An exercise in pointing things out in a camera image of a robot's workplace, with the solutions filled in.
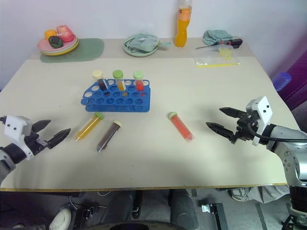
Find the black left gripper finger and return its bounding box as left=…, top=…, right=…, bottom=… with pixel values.
left=32, top=119, right=52, bottom=132
left=46, top=128, right=72, bottom=149

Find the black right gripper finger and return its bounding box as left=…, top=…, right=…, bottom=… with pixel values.
left=205, top=122, right=234, bottom=141
left=219, top=107, right=247, bottom=118

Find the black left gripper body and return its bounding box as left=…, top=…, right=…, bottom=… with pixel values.
left=24, top=131, right=49, bottom=155

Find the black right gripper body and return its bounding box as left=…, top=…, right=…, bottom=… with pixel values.
left=230, top=112, right=259, bottom=145

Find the green-capped yellow liquid tube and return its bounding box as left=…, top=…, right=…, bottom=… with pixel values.
left=75, top=112, right=105, bottom=142
left=112, top=69, right=127, bottom=92

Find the green-capped red liquid tube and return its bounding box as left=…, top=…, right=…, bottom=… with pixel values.
left=133, top=70, right=145, bottom=92
left=167, top=111, right=196, bottom=144

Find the cream-capped dark liquid tube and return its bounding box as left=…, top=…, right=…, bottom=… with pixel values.
left=96, top=120, right=124, bottom=153
left=92, top=69, right=108, bottom=92

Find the blue test tube rack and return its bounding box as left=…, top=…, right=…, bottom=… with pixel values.
left=81, top=79, right=152, bottom=113

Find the yellow plastic strip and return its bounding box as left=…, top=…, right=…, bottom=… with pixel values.
left=196, top=62, right=241, bottom=68

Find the clear plastic bag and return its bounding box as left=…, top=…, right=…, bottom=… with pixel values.
left=193, top=46, right=240, bottom=66

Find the grey sneaker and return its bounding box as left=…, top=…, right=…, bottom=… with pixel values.
left=227, top=187, right=250, bottom=202

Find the grey trouser leg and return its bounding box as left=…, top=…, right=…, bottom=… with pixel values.
left=247, top=184, right=289, bottom=205

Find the black and red screwdriver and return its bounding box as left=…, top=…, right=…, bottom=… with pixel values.
left=194, top=38, right=244, bottom=50

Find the purple panel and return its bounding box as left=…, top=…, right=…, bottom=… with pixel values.
left=279, top=46, right=307, bottom=112

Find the yellow plate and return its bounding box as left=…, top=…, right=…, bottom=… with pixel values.
left=42, top=44, right=79, bottom=57

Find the large beige table mat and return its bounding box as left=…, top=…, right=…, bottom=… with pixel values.
left=0, top=57, right=301, bottom=192

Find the teal cloth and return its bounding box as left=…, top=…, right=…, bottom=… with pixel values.
left=203, top=29, right=234, bottom=46

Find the pink plate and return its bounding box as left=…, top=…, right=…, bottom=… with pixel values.
left=36, top=34, right=78, bottom=52

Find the white shoe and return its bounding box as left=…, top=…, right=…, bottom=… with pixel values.
left=48, top=207, right=72, bottom=230

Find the black and green toy food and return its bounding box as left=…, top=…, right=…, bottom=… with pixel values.
left=48, top=35, right=64, bottom=49

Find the light green plate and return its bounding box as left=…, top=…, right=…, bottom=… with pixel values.
left=40, top=38, right=80, bottom=55

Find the dark rounded leg shape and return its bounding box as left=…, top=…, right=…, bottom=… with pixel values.
left=168, top=189, right=199, bottom=230

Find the green placemat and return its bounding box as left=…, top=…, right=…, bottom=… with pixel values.
left=39, top=38, right=105, bottom=64

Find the orange toy fruit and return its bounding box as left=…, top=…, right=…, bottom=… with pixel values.
left=44, top=29, right=59, bottom=42

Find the pink toy apple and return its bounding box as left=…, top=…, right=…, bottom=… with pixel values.
left=56, top=24, right=74, bottom=44

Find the orange drink bottle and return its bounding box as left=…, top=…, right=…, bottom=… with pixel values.
left=174, top=0, right=193, bottom=48

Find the pale green round plate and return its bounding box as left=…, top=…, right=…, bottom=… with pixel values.
left=122, top=34, right=160, bottom=58

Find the grey-green zip pouch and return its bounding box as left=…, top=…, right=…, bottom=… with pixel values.
left=126, top=35, right=172, bottom=53

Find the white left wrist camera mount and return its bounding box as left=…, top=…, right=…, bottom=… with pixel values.
left=4, top=115, right=34, bottom=161

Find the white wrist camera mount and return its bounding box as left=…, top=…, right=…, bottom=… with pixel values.
left=4, top=115, right=34, bottom=161
left=246, top=96, right=274, bottom=146

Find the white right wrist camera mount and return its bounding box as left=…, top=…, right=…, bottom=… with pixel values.
left=246, top=96, right=274, bottom=146

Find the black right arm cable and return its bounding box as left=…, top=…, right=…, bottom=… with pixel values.
left=248, top=119, right=307, bottom=142

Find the black floor box with cables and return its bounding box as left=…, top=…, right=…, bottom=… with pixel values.
left=69, top=195, right=101, bottom=229

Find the black metal floor bracket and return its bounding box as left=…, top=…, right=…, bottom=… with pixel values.
left=200, top=203, right=229, bottom=230

